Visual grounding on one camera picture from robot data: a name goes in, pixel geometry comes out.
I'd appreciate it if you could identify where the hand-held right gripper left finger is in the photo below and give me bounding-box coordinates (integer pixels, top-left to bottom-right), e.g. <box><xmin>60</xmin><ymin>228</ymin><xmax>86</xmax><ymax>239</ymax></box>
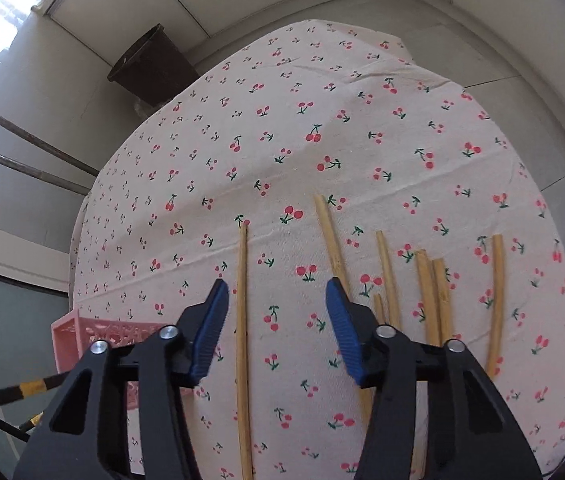
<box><xmin>12</xmin><ymin>278</ymin><xmax>230</xmax><ymax>480</ymax></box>

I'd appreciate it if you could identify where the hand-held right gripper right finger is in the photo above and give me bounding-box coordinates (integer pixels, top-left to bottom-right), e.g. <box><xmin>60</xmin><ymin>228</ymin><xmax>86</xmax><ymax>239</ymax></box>
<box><xmin>325</xmin><ymin>276</ymin><xmax>543</xmax><ymax>480</ymax></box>

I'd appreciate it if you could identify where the pink lattice utensil holder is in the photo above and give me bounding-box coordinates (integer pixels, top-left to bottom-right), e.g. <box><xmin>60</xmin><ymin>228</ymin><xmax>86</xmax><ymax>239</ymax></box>
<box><xmin>51</xmin><ymin>308</ymin><xmax>166</xmax><ymax>411</ymax></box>

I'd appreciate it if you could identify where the black chopstick with yellow band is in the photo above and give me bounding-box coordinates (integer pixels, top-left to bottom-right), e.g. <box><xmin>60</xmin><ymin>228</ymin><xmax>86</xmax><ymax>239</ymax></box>
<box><xmin>18</xmin><ymin>412</ymin><xmax>46</xmax><ymax>432</ymax></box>
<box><xmin>0</xmin><ymin>372</ymin><xmax>70</xmax><ymax>407</ymax></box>

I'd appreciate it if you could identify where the cherry print tablecloth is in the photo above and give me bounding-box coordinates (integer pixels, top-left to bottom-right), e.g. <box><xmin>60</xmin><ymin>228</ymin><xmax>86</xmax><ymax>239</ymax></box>
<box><xmin>70</xmin><ymin>19</ymin><xmax>565</xmax><ymax>480</ymax></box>

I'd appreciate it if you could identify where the dark brown trash bin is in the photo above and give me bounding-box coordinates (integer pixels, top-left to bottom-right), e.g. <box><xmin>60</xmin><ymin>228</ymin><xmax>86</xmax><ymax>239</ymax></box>
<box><xmin>107</xmin><ymin>23</ymin><xmax>200</xmax><ymax>108</ymax></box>

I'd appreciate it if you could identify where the metal rail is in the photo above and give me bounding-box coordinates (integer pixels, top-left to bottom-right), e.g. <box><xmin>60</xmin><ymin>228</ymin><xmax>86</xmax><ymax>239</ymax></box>
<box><xmin>0</xmin><ymin>140</ymin><xmax>90</xmax><ymax>195</ymax></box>
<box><xmin>0</xmin><ymin>92</ymin><xmax>98</xmax><ymax>176</ymax></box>

